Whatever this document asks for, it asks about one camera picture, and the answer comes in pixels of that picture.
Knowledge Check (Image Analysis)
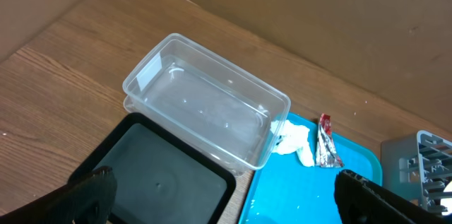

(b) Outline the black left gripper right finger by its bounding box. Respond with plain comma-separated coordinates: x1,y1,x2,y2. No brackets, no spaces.
334,170,451,224

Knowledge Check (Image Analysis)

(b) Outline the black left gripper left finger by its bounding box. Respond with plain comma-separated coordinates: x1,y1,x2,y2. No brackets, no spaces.
1,166,117,224

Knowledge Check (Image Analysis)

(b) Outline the red foil wrapper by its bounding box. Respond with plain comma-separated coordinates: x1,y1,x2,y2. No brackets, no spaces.
315,114,344,167

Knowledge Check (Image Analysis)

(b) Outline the white paper cup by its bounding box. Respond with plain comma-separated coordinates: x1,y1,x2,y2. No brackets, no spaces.
441,180,452,208

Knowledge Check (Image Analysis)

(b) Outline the white tissue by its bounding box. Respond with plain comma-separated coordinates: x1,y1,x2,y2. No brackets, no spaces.
273,119,315,167

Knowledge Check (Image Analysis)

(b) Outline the grey dishwasher rack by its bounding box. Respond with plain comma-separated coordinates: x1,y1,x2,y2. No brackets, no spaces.
381,130,451,217

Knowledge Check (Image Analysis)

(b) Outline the black plastic tray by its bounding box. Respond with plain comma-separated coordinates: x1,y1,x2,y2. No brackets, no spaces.
69,112,236,224

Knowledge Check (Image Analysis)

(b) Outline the teal plastic tray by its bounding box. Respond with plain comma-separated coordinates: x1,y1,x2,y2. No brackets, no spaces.
238,113,383,224

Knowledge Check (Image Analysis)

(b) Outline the clear plastic container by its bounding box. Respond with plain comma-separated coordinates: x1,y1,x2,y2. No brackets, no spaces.
122,33,291,176

